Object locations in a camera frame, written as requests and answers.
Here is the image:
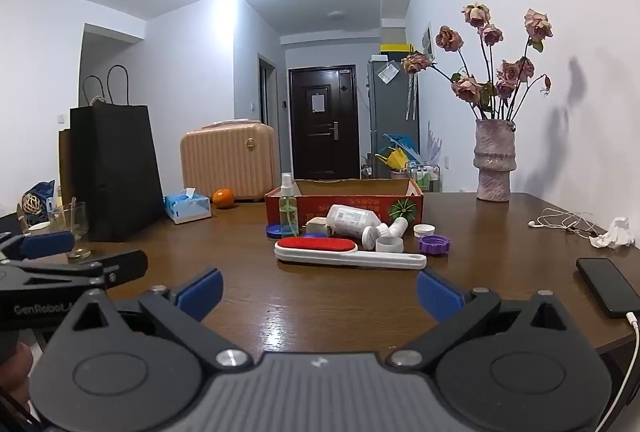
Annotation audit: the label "red cardboard box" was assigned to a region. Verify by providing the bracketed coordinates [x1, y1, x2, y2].
[265, 178, 425, 238]

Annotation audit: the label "trolley with small bottles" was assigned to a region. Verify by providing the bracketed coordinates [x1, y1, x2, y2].
[407, 162, 441, 193]

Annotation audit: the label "black paper bag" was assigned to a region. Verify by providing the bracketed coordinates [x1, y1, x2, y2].
[69, 64, 166, 243]

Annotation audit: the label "black smartphone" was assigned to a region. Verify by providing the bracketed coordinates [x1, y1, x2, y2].
[576, 257, 640, 319]

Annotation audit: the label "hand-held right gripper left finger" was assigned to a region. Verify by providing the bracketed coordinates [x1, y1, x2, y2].
[75, 268, 253, 373]

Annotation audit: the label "dark entrance door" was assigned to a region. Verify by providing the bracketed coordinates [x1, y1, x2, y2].
[288, 65, 357, 181]

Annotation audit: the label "person's left hand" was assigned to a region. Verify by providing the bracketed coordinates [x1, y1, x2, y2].
[0, 343, 33, 407]

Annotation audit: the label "yellow watering can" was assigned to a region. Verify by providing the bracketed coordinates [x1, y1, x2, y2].
[374, 147, 409, 171]

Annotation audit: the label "purple jar lid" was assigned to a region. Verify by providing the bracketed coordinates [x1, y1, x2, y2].
[419, 235, 451, 256]

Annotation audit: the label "green spray bottle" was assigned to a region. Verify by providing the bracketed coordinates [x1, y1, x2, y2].
[279, 173, 300, 239]

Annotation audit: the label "red and white lint brush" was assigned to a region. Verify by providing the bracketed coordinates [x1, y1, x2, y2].
[274, 236, 428, 271]

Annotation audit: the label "grey refrigerator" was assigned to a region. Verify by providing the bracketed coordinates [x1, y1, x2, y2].
[367, 54, 420, 179]

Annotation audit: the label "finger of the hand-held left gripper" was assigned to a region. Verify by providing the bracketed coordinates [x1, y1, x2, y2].
[101, 249, 149, 287]
[0, 231, 76, 263]

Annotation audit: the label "crumpled white tissue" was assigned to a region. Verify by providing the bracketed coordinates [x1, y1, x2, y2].
[589, 216, 636, 248]

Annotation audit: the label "pink textured vase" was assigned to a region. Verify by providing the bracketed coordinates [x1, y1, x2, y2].
[473, 118, 517, 203]

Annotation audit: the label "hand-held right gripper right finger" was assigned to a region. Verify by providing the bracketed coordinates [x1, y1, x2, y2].
[385, 269, 568, 368]

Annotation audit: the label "dark blue pouch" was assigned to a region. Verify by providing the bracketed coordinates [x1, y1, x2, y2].
[20, 180, 56, 228]

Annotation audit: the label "dried pink roses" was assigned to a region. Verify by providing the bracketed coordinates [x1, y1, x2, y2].
[401, 3, 554, 122]

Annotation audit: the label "white charging cable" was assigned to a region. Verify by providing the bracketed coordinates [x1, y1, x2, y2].
[594, 311, 640, 432]

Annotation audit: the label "large white medicine bottle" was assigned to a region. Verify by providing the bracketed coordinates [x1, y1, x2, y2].
[326, 205, 382, 238]

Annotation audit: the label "blue tissue box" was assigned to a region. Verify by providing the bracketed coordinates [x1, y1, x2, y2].
[163, 187, 213, 225]

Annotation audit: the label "pink ribbed suitcase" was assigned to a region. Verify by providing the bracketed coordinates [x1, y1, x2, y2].
[180, 119, 279, 202]

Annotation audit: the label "clear drinking glass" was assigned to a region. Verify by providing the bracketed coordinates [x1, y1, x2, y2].
[49, 202, 93, 261]

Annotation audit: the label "white wired earphones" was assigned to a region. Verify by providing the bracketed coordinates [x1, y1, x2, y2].
[527, 207, 609, 239]

